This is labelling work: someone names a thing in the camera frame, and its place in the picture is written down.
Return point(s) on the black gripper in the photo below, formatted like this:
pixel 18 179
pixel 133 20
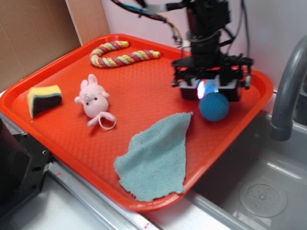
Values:
pixel 206 62

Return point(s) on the blue textured ball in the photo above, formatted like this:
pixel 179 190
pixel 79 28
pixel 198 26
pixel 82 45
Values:
pixel 214 107

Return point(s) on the blue cellulose sponge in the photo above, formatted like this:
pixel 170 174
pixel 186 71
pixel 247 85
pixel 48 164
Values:
pixel 210 86

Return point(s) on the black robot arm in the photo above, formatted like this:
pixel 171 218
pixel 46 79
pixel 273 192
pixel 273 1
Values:
pixel 207 34

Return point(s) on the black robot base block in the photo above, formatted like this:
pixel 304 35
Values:
pixel 23 165

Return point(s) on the yellow and black sponge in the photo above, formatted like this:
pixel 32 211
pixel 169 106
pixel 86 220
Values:
pixel 40 99

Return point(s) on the grey sink faucet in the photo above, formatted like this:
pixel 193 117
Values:
pixel 291 100

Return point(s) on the light teal cloth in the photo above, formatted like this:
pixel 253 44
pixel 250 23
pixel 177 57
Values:
pixel 155 164

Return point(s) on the grey plastic sink basin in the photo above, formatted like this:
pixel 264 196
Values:
pixel 254 155

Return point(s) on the pink plush bunny toy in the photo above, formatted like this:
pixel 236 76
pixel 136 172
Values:
pixel 94 100

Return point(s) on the round sink drain cover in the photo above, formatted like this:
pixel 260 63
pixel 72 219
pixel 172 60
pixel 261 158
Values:
pixel 263 198

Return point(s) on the orange plastic tray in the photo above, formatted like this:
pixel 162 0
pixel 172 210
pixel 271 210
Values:
pixel 140 95

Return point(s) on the brown cardboard panel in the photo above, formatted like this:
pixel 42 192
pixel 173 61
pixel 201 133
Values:
pixel 34 33

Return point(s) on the twisted multicolour rope toy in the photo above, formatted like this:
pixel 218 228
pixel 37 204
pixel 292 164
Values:
pixel 97 59

